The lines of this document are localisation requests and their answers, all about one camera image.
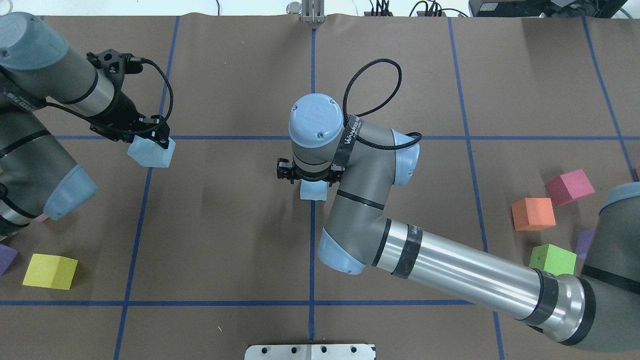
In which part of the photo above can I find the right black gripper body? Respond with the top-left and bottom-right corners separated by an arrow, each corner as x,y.
294,162 -> 346,187

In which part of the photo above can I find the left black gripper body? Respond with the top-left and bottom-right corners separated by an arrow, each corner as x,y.
90,91 -> 151,143

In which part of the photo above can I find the light blue block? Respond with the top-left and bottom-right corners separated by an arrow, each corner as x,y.
126,136 -> 176,168
299,180 -> 329,202

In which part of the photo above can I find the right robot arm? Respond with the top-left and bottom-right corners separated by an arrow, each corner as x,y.
277,93 -> 640,353

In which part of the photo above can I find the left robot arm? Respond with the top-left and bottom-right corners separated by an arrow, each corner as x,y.
0,12 -> 175,239

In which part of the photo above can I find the pink foam block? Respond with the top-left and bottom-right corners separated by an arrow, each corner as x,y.
33,214 -> 50,223

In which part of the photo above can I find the yellow foam block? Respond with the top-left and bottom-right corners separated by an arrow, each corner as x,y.
22,253 -> 78,290

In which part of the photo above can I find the purple block left side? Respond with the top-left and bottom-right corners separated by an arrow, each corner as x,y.
0,243 -> 19,276

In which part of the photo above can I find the purple block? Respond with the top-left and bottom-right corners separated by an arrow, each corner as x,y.
0,243 -> 19,276
574,228 -> 596,260

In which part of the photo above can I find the orange block right side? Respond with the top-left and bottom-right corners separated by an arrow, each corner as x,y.
510,197 -> 556,231

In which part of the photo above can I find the magenta block right side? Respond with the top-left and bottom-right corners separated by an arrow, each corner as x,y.
545,169 -> 595,207

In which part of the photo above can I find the green foam block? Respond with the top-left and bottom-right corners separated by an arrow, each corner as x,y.
528,244 -> 578,276

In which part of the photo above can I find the purple block right side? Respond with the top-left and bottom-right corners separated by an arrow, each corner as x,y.
574,228 -> 596,260

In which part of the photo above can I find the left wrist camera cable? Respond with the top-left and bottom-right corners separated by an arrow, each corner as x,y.
90,57 -> 174,136

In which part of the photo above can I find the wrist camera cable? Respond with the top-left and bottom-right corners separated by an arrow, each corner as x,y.
342,58 -> 423,151
90,57 -> 174,136

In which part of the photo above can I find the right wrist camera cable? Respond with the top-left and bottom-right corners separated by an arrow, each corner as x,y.
342,58 -> 423,151

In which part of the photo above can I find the aluminium frame post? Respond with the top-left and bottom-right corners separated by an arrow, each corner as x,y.
300,0 -> 326,24

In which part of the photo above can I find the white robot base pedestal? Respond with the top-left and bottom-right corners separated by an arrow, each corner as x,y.
244,343 -> 377,360

